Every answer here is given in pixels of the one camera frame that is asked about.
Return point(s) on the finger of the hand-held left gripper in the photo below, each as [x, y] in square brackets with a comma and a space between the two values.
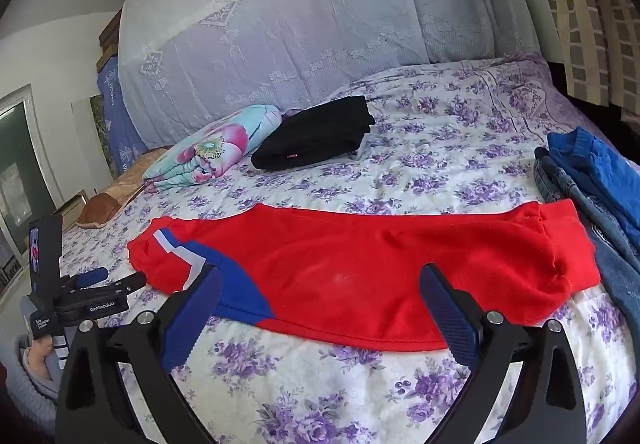
[131, 281]
[92, 276]

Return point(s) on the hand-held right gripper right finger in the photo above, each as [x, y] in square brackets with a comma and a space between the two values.
[450, 319]

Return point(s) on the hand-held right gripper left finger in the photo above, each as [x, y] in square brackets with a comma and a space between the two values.
[192, 319]

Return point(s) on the red pants with striped side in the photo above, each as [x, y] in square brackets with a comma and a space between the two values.
[360, 269]

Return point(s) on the person's left forearm grey sleeve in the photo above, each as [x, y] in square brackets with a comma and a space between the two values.
[27, 389]

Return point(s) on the person's left hand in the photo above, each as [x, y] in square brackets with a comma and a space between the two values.
[37, 356]

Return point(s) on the wooden nightstand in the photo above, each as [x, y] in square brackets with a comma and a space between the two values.
[70, 209]

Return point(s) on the brown pillow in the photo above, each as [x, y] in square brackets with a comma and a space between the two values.
[102, 209]

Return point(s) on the folded floral quilt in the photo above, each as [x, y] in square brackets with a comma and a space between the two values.
[210, 149]

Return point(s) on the bed with purple floral sheet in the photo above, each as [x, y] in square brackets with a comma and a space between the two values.
[430, 159]

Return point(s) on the blue patterned cloth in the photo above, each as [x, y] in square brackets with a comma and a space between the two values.
[112, 114]

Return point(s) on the blue jeans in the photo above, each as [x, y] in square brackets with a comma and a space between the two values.
[612, 249]

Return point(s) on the blue garment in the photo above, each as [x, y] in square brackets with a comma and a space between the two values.
[595, 164]

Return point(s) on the folded black clothes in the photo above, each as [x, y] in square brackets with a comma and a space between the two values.
[315, 134]

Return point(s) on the brown boxes on wardrobe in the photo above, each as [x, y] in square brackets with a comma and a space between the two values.
[109, 37]

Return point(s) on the white lace bed net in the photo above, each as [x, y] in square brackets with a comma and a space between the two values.
[280, 34]

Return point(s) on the window with white frame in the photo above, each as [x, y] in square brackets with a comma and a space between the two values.
[20, 164]

